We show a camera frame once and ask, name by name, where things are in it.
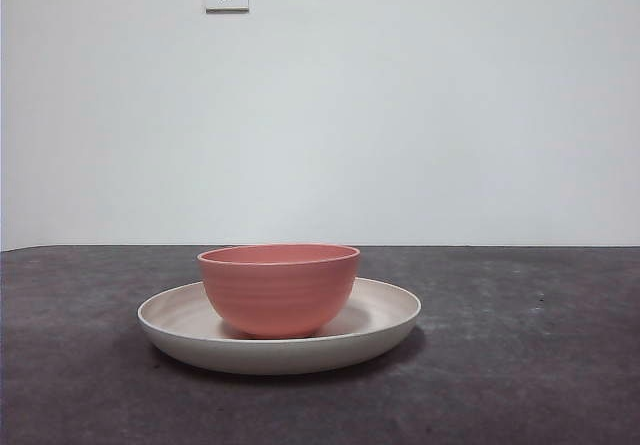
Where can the red ribbed bowl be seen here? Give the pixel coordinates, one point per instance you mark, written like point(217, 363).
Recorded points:
point(280, 295)

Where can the white round plate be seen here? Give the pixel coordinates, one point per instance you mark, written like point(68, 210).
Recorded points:
point(280, 357)

